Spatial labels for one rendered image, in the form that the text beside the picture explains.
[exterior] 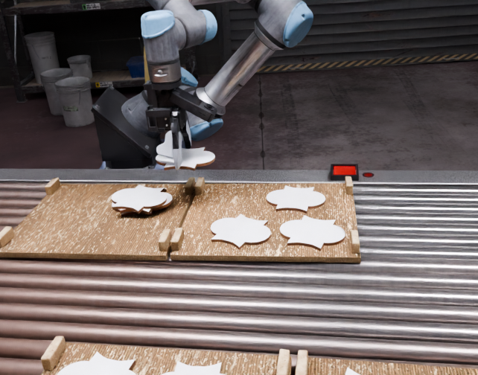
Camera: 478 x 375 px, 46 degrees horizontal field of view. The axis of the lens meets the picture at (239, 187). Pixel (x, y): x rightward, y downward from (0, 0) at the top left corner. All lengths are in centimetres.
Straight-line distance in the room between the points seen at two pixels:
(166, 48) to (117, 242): 45
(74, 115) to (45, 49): 115
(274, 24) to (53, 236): 82
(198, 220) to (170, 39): 43
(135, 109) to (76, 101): 317
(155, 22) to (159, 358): 70
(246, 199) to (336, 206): 23
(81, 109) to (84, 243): 373
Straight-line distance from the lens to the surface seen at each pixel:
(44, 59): 602
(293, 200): 140
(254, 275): 119
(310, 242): 123
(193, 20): 136
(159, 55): 130
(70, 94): 499
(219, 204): 142
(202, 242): 127
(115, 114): 183
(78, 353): 105
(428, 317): 111
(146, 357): 100
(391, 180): 158
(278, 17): 164
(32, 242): 140
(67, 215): 149
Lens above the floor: 160
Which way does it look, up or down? 26 degrees down
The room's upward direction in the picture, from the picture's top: 4 degrees counter-clockwise
